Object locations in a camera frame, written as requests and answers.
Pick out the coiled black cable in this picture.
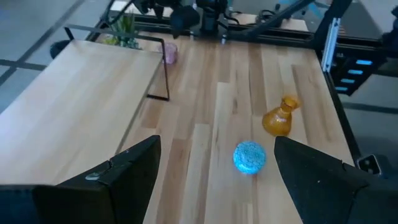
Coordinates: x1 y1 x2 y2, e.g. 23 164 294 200
254 8 282 26

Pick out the pink candle tin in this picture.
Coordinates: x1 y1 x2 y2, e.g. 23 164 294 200
158 42 179 65

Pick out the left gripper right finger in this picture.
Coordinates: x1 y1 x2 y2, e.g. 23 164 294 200
274 135 398 224

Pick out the wooden shelf with black legs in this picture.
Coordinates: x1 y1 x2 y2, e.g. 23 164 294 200
0 24 171 187

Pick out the black device with blue lights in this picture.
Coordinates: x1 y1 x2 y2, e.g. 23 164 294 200
329 51 388 96

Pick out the amber glass candlestick holder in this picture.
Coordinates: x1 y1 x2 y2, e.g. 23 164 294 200
261 95 301 138

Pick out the silver aluminium bracket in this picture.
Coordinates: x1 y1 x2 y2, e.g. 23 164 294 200
321 17 339 73

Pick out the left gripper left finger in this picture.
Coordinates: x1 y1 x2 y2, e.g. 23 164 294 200
0 134 162 224

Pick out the blue patterned candle tin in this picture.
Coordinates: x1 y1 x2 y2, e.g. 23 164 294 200
232 140 267 175

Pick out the green potted succulent plant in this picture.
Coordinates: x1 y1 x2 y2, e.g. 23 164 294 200
101 12 141 50

